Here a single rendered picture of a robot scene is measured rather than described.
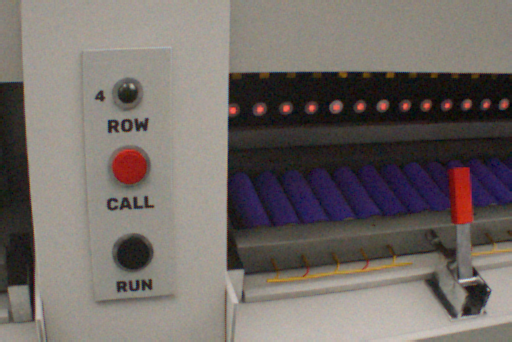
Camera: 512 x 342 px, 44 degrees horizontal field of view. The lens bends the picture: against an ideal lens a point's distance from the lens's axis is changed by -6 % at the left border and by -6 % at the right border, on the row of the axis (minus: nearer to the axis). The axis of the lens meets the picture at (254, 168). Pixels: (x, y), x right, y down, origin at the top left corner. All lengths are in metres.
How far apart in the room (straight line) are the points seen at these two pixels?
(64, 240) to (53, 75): 0.08
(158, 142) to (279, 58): 0.07
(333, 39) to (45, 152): 0.15
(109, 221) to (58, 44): 0.09
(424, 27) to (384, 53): 0.03
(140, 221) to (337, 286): 0.15
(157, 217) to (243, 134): 0.20
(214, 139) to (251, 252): 0.12
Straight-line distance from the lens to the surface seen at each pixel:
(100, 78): 0.30
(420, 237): 0.46
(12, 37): 0.31
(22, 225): 0.47
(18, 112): 0.51
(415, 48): 0.35
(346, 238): 0.43
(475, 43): 0.37
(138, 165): 0.31
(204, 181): 0.32
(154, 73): 0.30
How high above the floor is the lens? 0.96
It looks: 16 degrees down
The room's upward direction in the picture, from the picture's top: 1 degrees clockwise
